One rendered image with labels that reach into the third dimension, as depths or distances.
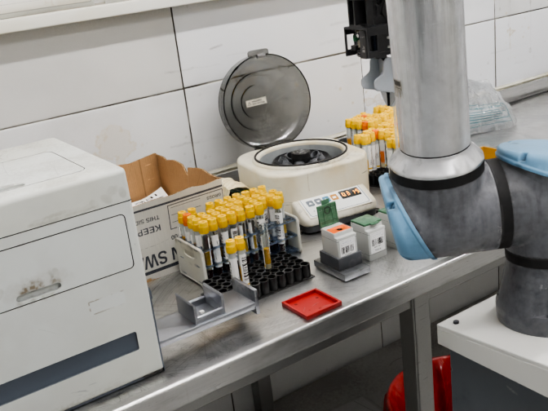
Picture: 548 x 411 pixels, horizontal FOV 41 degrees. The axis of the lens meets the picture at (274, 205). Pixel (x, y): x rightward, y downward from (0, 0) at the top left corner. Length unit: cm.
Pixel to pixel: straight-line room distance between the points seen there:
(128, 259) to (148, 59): 75
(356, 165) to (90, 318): 72
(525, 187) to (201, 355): 50
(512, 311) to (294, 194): 60
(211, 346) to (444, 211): 40
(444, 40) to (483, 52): 146
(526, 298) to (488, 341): 7
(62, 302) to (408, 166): 46
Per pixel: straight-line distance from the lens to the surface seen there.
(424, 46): 85
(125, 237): 97
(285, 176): 145
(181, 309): 111
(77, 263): 96
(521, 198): 94
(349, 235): 124
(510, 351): 97
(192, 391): 105
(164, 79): 167
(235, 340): 111
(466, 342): 101
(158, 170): 161
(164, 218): 132
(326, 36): 190
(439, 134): 88
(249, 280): 123
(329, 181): 149
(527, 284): 99
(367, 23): 131
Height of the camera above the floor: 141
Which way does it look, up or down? 19 degrees down
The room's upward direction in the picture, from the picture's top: 7 degrees counter-clockwise
